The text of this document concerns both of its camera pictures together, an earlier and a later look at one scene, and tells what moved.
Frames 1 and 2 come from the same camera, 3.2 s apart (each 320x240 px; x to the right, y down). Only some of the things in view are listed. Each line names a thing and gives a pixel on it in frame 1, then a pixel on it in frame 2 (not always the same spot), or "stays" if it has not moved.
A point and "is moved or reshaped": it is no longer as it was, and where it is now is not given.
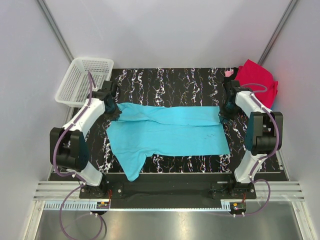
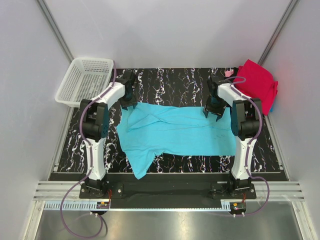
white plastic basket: (73, 92) stays
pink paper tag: (228, 73) stays
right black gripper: (224, 117) → (218, 112)
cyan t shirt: (140, 132) is moved or reshaped
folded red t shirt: (251, 72) stays
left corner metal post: (48, 16) stays
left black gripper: (115, 116) → (132, 102)
